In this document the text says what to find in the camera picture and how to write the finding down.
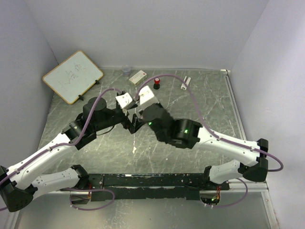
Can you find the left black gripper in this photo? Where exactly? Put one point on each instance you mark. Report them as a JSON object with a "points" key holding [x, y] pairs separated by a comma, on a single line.
{"points": [[127, 123]]}

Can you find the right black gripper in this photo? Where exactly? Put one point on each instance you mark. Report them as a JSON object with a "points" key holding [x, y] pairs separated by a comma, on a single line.
{"points": [[159, 105]]}

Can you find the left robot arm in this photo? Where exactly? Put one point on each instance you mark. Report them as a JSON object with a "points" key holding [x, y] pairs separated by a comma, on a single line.
{"points": [[23, 182]]}

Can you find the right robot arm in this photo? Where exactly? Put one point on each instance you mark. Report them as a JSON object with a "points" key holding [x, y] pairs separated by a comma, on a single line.
{"points": [[247, 161]]}

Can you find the red black stamp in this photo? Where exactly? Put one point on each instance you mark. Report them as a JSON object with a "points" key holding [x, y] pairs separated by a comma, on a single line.
{"points": [[156, 85]]}

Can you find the small white green box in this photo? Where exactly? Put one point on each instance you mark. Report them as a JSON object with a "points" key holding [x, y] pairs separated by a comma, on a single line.
{"points": [[139, 77]]}

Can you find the clear plastic cup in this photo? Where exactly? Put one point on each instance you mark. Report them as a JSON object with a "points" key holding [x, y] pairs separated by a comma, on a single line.
{"points": [[126, 70]]}

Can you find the white usb adapter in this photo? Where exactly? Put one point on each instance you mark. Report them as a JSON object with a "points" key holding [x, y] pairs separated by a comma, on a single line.
{"points": [[185, 83]]}

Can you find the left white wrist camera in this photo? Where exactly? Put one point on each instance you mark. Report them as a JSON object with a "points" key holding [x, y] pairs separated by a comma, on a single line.
{"points": [[126, 102]]}

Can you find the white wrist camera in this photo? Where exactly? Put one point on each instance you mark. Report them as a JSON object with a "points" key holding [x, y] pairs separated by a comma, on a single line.
{"points": [[147, 98], [126, 102]]}

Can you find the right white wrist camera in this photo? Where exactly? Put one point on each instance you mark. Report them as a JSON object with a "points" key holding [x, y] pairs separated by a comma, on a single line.
{"points": [[147, 98]]}

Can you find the small whiteboard yellow frame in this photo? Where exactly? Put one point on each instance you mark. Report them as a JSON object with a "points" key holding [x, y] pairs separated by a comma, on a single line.
{"points": [[73, 77]]}

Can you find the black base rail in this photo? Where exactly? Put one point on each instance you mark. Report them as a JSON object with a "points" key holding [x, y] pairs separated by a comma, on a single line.
{"points": [[153, 186]]}

